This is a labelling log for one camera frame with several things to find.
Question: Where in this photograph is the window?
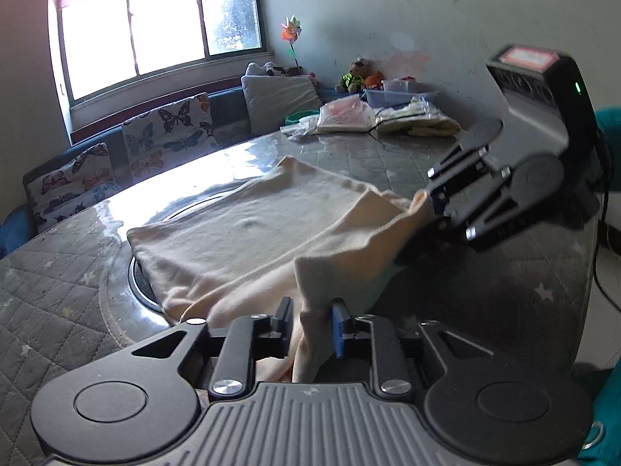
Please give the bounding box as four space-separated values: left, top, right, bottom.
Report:
58 0 263 102

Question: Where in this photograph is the black cable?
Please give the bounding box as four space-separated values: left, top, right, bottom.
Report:
593 188 621 314

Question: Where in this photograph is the green bowl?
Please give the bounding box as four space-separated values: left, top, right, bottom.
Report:
285 110 320 125

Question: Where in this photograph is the colourful pinwheel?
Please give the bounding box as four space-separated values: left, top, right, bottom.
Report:
281 15 302 68

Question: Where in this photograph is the blue sofa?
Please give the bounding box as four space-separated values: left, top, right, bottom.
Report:
0 84 341 258

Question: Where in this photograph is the grey quilted star table cover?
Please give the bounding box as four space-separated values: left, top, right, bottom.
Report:
0 127 600 466

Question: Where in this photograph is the grey pillow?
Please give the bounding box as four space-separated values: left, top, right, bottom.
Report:
241 76 322 136

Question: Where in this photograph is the yellow folded garment in bag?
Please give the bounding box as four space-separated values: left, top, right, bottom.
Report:
375 98 461 137

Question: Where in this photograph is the butterfly cushion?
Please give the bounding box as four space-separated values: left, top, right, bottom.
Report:
122 94 220 182
26 143 121 233

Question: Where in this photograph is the pink garment in bag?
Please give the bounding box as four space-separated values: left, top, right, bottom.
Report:
280 95 376 140

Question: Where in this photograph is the black round induction cooktop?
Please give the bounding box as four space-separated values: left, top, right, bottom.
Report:
127 257 163 316

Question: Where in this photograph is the teddy bear toy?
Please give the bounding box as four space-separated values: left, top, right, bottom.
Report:
335 58 384 95

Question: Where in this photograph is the cream knit garment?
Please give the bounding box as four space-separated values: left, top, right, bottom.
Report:
127 157 435 383

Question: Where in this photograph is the clear plastic storage box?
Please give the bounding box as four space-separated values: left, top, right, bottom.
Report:
365 79 438 108

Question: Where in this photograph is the left butterfly cushion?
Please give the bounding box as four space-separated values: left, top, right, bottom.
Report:
26 143 121 233

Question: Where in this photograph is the right butterfly cushion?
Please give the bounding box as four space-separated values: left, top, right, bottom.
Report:
122 94 220 182

